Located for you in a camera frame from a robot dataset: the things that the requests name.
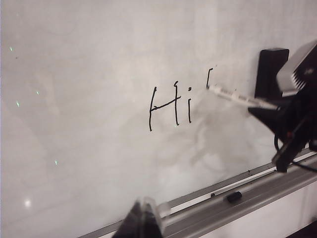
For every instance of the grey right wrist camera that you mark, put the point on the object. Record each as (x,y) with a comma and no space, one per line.
(294,72)

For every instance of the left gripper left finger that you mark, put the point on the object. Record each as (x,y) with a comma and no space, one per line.
(135,223)

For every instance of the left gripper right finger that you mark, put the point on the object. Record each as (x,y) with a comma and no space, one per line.
(151,220)

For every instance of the white black whiteboard marker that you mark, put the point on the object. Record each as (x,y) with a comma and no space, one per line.
(235,98)

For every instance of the black marker cap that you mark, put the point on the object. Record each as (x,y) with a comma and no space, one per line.
(233,196)

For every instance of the aluminium whiteboard tray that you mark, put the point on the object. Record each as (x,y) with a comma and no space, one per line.
(223,210)

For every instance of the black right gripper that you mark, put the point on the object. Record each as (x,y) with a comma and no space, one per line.
(301,119)

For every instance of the white glossy whiteboard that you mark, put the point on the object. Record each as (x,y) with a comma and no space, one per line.
(99,74)

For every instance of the black whiteboard eraser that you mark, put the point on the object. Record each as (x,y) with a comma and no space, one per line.
(268,72)

